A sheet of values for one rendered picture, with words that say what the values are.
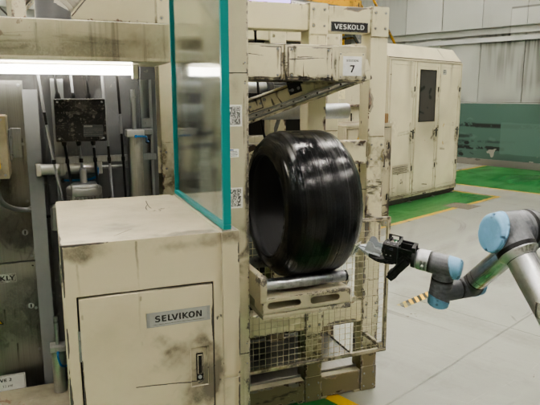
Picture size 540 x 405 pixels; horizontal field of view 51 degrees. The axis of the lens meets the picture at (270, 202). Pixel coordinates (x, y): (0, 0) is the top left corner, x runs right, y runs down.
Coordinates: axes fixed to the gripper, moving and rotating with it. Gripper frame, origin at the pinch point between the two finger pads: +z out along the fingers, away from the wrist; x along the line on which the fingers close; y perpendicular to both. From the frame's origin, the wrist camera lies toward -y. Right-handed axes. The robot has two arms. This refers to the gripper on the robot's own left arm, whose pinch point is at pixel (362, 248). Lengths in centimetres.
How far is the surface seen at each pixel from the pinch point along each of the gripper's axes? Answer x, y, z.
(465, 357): -107, -144, -32
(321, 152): -4.3, 33.8, 18.0
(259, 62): -29, 55, 56
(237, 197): 16.5, 20.8, 41.6
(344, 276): 2.2, -13.2, 5.8
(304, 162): 4.5, 33.3, 20.8
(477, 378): -85, -135, -43
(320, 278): 9.6, -11.2, 12.5
